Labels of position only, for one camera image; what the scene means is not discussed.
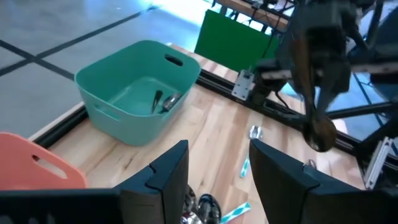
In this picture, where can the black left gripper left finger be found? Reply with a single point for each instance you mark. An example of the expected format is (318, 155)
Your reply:
(168, 186)

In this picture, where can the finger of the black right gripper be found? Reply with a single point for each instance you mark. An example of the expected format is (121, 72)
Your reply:
(334, 77)
(286, 65)

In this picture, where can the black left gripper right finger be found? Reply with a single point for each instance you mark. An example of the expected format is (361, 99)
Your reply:
(280, 186)

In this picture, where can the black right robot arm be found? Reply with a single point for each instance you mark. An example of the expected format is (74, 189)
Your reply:
(269, 85)

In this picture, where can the green board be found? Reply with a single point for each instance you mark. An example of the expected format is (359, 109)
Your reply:
(230, 43)

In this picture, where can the silver aluminium leg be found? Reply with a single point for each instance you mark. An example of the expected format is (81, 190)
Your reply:
(377, 165)

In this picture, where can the teal plastic bin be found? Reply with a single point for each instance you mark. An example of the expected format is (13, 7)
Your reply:
(133, 60)

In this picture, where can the orange plastic bin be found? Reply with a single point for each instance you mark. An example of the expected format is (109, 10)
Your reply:
(18, 168)

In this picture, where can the silver metal bracket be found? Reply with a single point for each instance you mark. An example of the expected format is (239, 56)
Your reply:
(243, 85)

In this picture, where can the black aluminium table frame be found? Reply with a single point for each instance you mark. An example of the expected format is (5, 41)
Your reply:
(214, 85)

